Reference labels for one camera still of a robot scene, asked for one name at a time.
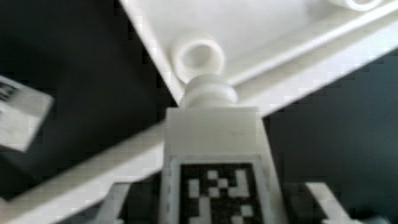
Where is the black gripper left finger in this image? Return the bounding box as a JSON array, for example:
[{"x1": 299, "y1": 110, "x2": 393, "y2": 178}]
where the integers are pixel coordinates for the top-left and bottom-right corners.
[{"x1": 88, "y1": 183, "x2": 159, "y2": 224}]

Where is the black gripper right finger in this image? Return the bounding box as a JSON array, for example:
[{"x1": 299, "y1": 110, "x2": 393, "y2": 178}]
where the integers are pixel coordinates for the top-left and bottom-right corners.
[{"x1": 283, "y1": 182, "x2": 363, "y2": 224}]

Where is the white table leg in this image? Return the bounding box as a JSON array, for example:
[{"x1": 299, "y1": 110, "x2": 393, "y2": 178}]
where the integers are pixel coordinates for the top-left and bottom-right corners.
[
  {"x1": 159, "y1": 75, "x2": 289, "y2": 224},
  {"x1": 0, "y1": 75, "x2": 54, "y2": 152}
]

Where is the white square tabletop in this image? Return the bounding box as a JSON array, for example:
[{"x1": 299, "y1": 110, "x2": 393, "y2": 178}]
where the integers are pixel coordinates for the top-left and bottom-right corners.
[{"x1": 120, "y1": 0, "x2": 398, "y2": 97}]

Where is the white L-shaped obstacle fence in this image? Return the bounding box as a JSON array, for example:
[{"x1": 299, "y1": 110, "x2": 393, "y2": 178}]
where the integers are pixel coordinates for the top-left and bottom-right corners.
[{"x1": 0, "y1": 23, "x2": 398, "y2": 224}]

